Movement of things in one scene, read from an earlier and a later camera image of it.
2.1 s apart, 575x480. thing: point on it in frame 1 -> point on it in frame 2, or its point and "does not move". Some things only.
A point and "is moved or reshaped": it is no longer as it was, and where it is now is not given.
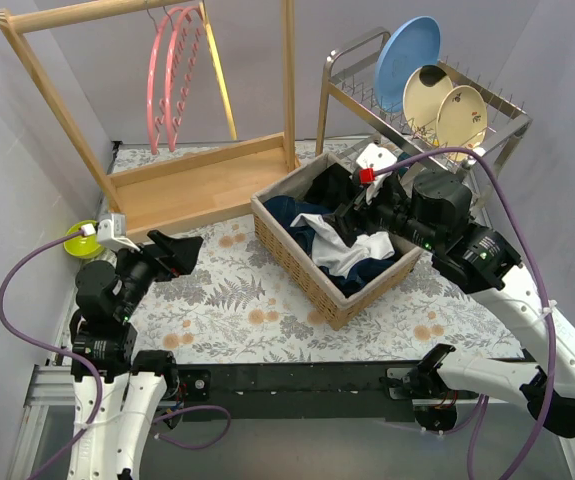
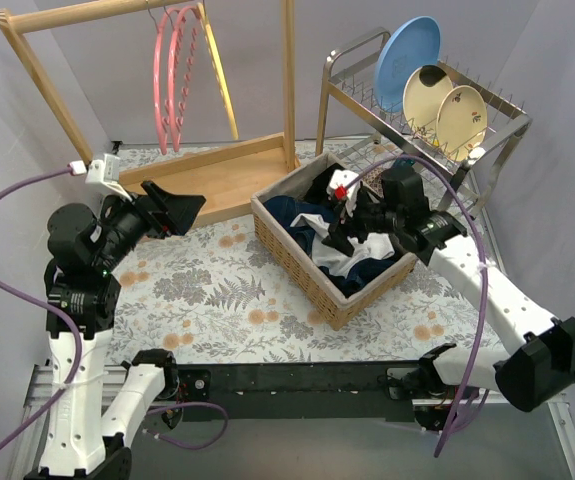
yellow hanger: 219,69 does not move
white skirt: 338,257 does not move
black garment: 331,189 does not move
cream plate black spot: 424,90 does not move
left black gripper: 162,257 -> 155,210
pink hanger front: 186,16 is moved or reshaped
